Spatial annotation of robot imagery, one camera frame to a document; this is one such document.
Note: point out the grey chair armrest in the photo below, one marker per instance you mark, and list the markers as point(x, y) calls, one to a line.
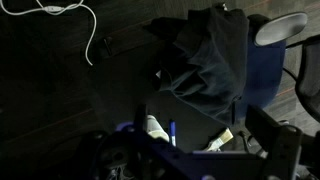
point(281, 28)

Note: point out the black mesh back office chair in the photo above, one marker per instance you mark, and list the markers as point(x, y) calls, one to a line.
point(265, 73)

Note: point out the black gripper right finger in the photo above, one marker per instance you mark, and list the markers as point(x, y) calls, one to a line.
point(278, 143)

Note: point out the white paper cup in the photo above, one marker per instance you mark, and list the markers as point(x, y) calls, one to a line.
point(156, 128)

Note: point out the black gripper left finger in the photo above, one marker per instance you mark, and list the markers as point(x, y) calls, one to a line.
point(140, 118)

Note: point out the blue pen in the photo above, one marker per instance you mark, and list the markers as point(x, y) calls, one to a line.
point(172, 133)

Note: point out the black cloth jacket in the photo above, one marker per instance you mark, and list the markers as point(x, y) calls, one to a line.
point(210, 66)

